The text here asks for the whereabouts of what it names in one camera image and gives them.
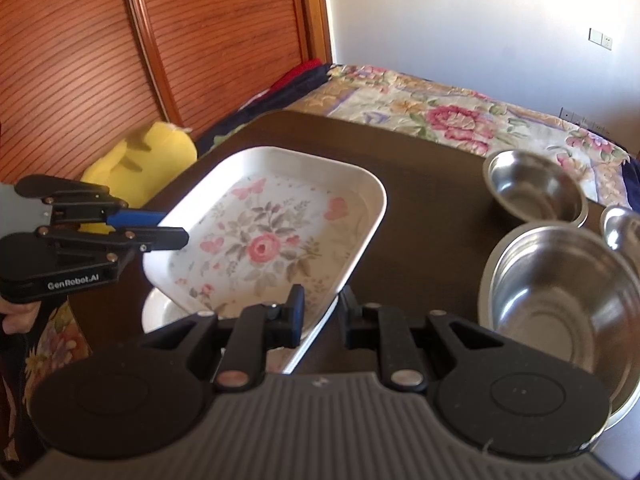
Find white floral rectangular plate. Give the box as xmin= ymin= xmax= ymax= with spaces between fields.
xmin=141 ymin=287 xmax=343 ymax=376
xmin=142 ymin=146 xmax=387 ymax=333

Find dark floral cloth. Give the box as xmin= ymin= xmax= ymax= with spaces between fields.
xmin=0 ymin=300 xmax=93 ymax=466

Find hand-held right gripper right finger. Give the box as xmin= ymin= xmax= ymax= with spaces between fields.
xmin=339 ymin=287 xmax=506 ymax=393

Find person's left hand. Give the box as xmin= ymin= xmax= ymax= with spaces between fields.
xmin=0 ymin=300 xmax=41 ymax=337

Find yellow plush toy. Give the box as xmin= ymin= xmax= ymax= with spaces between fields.
xmin=80 ymin=121 xmax=197 ymax=236

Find large stainless steel bowl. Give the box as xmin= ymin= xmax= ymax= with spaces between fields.
xmin=477 ymin=225 xmax=640 ymax=433

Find wooden slatted wardrobe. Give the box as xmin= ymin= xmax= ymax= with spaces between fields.
xmin=0 ymin=0 xmax=333 ymax=196

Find small stainless steel bowl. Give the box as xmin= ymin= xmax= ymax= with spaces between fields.
xmin=483 ymin=150 xmax=590 ymax=228

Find wall socket strip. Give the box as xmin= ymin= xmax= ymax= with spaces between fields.
xmin=560 ymin=106 xmax=611 ymax=133

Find red cloth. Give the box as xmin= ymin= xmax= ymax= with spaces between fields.
xmin=270 ymin=58 xmax=323 ymax=93

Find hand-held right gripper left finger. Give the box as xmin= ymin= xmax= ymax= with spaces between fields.
xmin=140 ymin=284 xmax=307 ymax=393

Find floral blanket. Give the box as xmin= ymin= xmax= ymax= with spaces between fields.
xmin=285 ymin=64 xmax=632 ymax=208

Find navy cloth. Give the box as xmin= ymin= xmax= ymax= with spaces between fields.
xmin=192 ymin=62 xmax=333 ymax=151

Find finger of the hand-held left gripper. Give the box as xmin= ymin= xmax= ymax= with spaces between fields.
xmin=37 ymin=225 xmax=190 ymax=262
xmin=15 ymin=175 xmax=168 ymax=229

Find medium stainless steel bowl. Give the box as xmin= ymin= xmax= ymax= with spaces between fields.
xmin=599 ymin=206 xmax=640 ymax=261

